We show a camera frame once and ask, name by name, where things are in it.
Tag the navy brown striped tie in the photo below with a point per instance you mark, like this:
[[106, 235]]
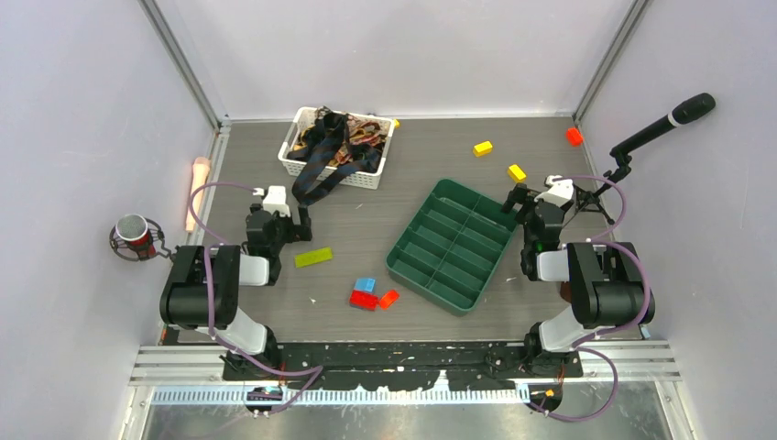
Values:
[[316, 180]]

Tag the white perforated basket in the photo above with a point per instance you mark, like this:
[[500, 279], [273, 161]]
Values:
[[358, 179]]

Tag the blue block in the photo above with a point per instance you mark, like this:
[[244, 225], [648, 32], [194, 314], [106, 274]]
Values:
[[365, 285]]

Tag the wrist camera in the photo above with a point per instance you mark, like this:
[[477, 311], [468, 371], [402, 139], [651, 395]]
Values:
[[273, 200], [559, 191]]

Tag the lime green flat block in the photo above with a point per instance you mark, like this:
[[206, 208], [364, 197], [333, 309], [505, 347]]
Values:
[[313, 257]]

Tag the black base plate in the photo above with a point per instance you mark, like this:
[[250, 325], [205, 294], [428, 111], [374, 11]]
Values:
[[407, 366]]

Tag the peach cylinder handle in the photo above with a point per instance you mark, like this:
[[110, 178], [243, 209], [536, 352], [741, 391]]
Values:
[[200, 171]]

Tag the black handheld microphone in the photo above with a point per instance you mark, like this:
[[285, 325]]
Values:
[[683, 114]]

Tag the pile of patterned ties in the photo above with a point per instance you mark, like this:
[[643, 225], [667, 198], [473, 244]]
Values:
[[366, 137]]

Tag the yellow block far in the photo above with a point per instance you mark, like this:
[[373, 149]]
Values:
[[482, 148]]

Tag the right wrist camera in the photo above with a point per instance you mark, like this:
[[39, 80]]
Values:
[[559, 191]]

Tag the orange block in corner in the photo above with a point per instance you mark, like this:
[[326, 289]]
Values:
[[574, 137]]

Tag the black microphone tripod right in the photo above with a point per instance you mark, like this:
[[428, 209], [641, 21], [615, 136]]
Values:
[[590, 202]]

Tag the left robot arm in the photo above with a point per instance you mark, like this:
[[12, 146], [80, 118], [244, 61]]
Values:
[[202, 290]]

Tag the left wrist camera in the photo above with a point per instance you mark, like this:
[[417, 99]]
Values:
[[273, 200]]

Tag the yellow block near tray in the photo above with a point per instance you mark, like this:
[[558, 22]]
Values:
[[516, 173]]

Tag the orange-red small block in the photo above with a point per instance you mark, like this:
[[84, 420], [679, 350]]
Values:
[[388, 299]]

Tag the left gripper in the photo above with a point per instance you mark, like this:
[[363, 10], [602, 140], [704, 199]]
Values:
[[300, 230]]

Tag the green divided tray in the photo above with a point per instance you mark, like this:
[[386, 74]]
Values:
[[452, 246]]

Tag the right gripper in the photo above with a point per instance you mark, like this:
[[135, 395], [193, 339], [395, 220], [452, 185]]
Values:
[[519, 195]]

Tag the red silver studio microphone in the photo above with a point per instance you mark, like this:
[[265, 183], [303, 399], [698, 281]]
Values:
[[137, 238]]

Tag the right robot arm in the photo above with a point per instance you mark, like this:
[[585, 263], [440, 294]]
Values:
[[606, 283]]

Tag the red block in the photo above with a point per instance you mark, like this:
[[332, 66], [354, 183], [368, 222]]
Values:
[[363, 300]]

